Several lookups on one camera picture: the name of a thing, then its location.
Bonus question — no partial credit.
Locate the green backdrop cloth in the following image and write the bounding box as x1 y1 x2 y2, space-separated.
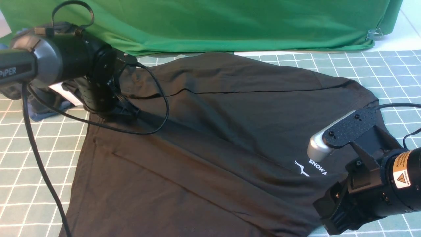
0 0 403 57

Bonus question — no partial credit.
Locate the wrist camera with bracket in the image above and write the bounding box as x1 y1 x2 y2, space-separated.
114 51 138 71
307 108 377 162

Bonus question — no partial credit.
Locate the green checkered table mat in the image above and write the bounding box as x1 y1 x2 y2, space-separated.
0 50 420 237

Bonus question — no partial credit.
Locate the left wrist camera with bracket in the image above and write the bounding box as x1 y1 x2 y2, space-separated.
114 51 138 71

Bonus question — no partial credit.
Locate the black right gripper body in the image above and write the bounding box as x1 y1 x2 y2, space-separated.
312 127 400 236

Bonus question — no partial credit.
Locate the dark gray long-sleeve top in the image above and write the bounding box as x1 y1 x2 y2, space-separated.
66 53 379 237

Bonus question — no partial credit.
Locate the silver binder clip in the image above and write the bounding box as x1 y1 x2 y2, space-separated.
365 28 383 41

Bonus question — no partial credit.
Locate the black left camera cable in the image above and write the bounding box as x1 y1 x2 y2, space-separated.
21 0 170 237

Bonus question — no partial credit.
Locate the black camera cable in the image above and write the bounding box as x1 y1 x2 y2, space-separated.
21 0 170 237
373 103 421 150

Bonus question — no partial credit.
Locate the white garment in pile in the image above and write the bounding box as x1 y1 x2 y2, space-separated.
49 82 83 108

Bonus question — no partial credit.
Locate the black right camera cable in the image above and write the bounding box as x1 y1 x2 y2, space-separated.
373 103 421 150

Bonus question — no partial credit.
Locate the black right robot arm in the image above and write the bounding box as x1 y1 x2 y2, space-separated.
313 126 420 235

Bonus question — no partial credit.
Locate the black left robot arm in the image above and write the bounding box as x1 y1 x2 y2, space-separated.
1 28 140 122

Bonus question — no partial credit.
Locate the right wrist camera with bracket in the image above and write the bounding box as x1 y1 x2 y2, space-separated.
307 108 377 162

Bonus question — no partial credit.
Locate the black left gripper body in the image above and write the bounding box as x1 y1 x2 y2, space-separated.
76 46 140 120

